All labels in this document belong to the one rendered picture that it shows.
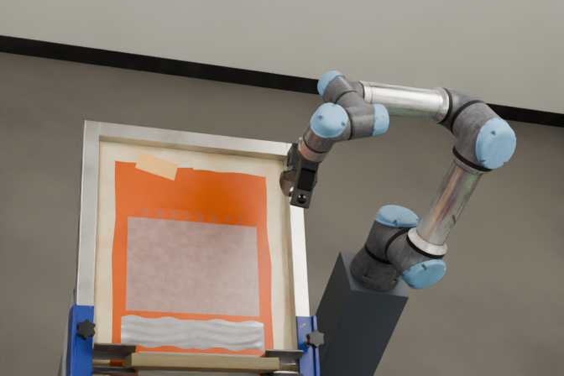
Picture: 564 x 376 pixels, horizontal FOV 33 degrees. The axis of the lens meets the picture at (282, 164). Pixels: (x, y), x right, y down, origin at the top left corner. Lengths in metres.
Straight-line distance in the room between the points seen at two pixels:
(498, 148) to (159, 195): 0.87
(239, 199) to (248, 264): 0.18
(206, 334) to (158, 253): 0.23
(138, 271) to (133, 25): 3.71
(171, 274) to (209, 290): 0.10
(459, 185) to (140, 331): 0.89
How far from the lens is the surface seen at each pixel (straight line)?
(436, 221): 2.54
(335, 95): 2.26
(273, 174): 2.56
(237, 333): 2.37
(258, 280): 2.44
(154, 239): 2.39
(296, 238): 2.47
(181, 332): 2.34
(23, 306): 4.17
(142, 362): 2.19
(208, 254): 2.42
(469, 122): 2.45
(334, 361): 2.92
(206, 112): 5.80
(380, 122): 2.21
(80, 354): 2.23
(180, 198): 2.45
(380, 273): 2.75
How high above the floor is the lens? 2.82
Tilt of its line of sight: 31 degrees down
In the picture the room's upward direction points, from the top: 18 degrees clockwise
